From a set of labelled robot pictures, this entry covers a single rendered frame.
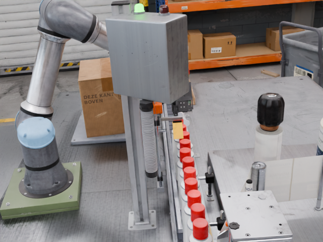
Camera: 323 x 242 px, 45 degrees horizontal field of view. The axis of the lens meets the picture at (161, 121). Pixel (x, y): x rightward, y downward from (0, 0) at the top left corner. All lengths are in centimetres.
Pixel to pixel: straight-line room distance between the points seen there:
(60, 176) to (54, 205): 11
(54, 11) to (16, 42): 439
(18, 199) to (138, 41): 75
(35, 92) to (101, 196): 43
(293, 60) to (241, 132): 182
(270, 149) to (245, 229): 56
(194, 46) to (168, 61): 416
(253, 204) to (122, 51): 45
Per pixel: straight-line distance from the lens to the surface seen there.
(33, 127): 134
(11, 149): 184
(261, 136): 126
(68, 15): 125
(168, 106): 191
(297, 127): 185
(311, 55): 336
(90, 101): 168
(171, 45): 87
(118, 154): 163
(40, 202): 137
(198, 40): 501
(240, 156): 148
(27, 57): 569
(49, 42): 137
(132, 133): 109
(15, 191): 145
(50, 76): 140
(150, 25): 86
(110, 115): 171
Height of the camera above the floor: 164
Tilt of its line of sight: 25 degrees down
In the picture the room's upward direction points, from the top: 4 degrees counter-clockwise
